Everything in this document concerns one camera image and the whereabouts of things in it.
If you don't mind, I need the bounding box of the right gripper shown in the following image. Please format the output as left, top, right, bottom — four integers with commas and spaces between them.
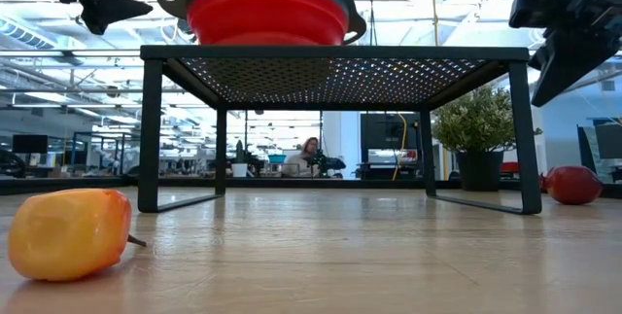
508, 0, 622, 109

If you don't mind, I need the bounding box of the dark red toy fruit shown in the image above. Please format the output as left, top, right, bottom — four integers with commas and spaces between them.
537, 164, 605, 206

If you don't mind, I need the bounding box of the red grey collapsible colander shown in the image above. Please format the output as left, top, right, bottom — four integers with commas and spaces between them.
155, 0, 368, 47

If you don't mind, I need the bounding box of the small orange-red toy peach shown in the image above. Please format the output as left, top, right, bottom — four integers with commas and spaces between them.
7, 187, 148, 283

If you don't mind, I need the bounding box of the green potted plant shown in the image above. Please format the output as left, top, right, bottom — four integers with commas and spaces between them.
431, 84, 544, 192

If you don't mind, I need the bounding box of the black cabinet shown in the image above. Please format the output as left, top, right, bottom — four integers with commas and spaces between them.
359, 112, 423, 181

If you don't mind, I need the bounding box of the white pot with cactus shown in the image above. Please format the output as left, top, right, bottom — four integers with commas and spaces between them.
229, 139, 250, 179

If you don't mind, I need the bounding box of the black perforated metal stand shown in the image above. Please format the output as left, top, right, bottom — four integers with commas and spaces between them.
137, 44, 543, 216

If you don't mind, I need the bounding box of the person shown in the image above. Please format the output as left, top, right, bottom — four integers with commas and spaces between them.
284, 136, 323, 178

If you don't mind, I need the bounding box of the yellow floor cable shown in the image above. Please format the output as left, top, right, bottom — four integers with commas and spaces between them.
391, 112, 408, 182

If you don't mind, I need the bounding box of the black aluminium table frame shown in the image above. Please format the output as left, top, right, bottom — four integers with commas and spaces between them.
0, 176, 622, 197

